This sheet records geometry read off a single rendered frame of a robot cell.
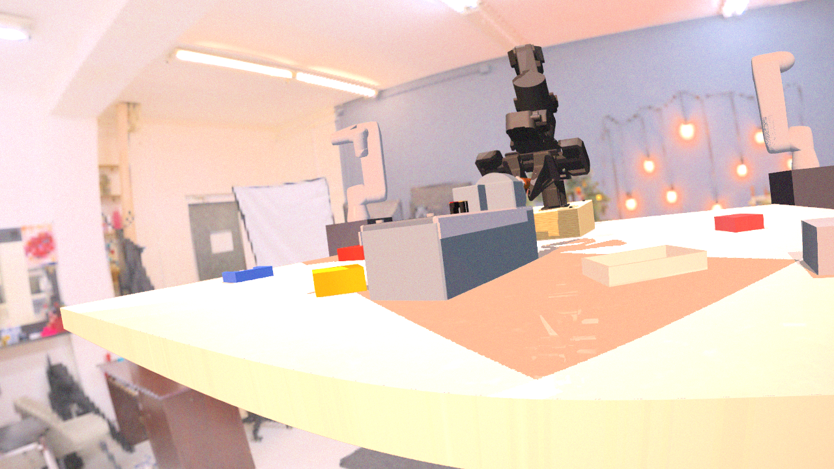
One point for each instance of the blue rectangular block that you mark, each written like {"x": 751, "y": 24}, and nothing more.
{"x": 257, "y": 272}

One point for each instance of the red rectangular block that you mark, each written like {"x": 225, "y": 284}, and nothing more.
{"x": 351, "y": 253}
{"x": 739, "y": 222}

